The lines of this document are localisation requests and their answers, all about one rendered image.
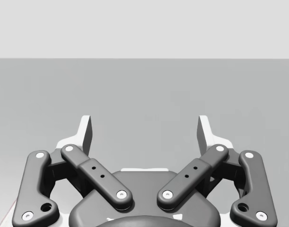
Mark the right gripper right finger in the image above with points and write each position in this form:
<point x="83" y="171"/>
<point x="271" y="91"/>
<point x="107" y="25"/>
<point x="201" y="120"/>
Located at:
<point x="188" y="176"/>

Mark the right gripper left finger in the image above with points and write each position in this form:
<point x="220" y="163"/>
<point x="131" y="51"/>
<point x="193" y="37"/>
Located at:
<point x="100" y="176"/>

